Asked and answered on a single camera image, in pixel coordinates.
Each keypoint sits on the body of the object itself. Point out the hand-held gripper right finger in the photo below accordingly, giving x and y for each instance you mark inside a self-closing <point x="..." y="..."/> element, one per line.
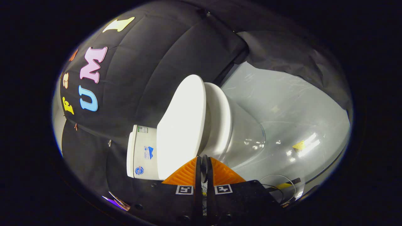
<point x="211" y="194"/>

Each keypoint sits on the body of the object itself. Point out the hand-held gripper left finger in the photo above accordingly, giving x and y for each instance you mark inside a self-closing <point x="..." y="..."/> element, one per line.
<point x="198" y="194"/>

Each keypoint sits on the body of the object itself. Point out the white ceramic toilet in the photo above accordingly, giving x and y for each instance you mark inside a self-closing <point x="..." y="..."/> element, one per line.
<point x="138" y="150"/>

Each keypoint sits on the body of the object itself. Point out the white toilet seat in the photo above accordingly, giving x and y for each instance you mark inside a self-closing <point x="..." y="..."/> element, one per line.
<point x="221" y="119"/>

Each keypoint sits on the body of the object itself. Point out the yellow black striped strip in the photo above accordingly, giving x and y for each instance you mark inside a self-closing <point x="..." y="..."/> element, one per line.
<point x="284" y="185"/>

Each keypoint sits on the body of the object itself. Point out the black backdrop cloth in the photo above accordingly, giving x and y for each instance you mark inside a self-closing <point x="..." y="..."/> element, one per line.
<point x="150" y="62"/>

